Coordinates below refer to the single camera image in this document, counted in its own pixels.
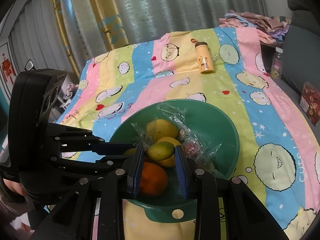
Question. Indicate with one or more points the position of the large yellow grapefruit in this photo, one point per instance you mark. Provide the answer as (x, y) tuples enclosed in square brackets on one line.
[(168, 163)]

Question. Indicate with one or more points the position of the white shopping bags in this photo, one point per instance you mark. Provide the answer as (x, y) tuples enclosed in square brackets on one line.
[(66, 96)]

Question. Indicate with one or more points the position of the red knot wall ornament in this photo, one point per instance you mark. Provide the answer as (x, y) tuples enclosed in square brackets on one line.
[(7, 67)]

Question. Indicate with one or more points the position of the person's left forearm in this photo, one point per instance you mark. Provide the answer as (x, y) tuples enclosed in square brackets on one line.
[(12, 212)]

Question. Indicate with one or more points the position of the yellow patterned curtain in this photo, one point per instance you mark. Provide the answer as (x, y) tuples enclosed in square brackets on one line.
[(107, 20)]

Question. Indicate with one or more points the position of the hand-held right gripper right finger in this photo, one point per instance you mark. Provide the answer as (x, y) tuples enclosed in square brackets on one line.
[(181, 175)]

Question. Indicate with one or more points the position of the person's left hand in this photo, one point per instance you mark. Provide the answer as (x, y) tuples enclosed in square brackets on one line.
[(13, 187)]

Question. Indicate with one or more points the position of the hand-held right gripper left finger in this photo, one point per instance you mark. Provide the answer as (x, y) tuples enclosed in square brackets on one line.
[(137, 175)]

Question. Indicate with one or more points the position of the orange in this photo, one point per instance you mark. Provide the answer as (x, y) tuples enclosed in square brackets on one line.
[(153, 182)]

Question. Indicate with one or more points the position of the yellow bear-print bottle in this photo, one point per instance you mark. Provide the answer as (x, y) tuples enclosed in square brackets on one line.
[(203, 58)]

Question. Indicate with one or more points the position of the green plastic basin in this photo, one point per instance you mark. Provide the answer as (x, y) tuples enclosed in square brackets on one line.
[(212, 130)]

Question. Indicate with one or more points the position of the yellow-green apple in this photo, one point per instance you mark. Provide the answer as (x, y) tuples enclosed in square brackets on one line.
[(162, 128)]

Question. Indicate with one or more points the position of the clear plastic bottle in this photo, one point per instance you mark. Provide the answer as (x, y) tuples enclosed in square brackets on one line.
[(277, 65)]

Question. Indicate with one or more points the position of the grey curtain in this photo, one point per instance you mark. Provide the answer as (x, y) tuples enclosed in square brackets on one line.
[(187, 5)]

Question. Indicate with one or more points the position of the small green kumquat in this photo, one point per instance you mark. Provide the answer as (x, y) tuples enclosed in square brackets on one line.
[(160, 150), (130, 152)]

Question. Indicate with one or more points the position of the pile of folded clothes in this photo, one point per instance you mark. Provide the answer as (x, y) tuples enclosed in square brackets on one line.
[(252, 25)]

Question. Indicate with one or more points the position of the striped cartoon blanket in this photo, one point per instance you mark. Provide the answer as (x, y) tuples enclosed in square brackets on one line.
[(225, 80)]

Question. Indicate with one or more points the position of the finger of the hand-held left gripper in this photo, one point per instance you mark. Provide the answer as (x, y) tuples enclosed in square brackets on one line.
[(110, 162), (112, 148)]

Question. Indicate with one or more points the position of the grey sofa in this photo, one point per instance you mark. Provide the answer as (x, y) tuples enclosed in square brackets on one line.
[(300, 45)]

